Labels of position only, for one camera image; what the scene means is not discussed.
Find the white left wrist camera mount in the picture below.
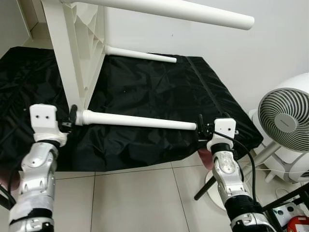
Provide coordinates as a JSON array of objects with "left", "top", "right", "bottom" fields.
[{"left": 29, "top": 104, "right": 69, "bottom": 148}]

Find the white plastic table leg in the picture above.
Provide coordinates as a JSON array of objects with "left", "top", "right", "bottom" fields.
[
  {"left": 62, "top": 0, "right": 255, "bottom": 30},
  {"left": 79, "top": 110, "right": 198, "bottom": 131},
  {"left": 105, "top": 46, "right": 178, "bottom": 64}
]

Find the red round object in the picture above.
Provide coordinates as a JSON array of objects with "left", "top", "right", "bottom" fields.
[{"left": 287, "top": 216, "right": 309, "bottom": 232}]

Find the black metal stand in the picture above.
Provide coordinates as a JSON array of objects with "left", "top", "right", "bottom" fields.
[{"left": 262, "top": 183, "right": 309, "bottom": 232}]

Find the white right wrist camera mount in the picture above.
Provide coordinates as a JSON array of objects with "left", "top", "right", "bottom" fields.
[{"left": 207, "top": 117, "right": 238, "bottom": 151}]

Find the black tablecloth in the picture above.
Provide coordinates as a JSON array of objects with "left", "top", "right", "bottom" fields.
[{"left": 0, "top": 46, "right": 264, "bottom": 173}]

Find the white pedestal fan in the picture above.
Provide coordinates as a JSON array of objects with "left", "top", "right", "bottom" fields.
[{"left": 205, "top": 72, "right": 309, "bottom": 212}]

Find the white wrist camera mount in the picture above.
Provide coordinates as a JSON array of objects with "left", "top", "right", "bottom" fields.
[
  {"left": 29, "top": 104, "right": 69, "bottom": 148},
  {"left": 207, "top": 117, "right": 238, "bottom": 151}
]

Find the white plastic table top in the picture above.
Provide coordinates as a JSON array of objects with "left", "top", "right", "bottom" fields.
[{"left": 41, "top": 0, "right": 107, "bottom": 116}]

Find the white box with coloured dots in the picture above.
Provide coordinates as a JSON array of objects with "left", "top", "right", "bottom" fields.
[{"left": 270, "top": 203, "right": 301, "bottom": 224}]

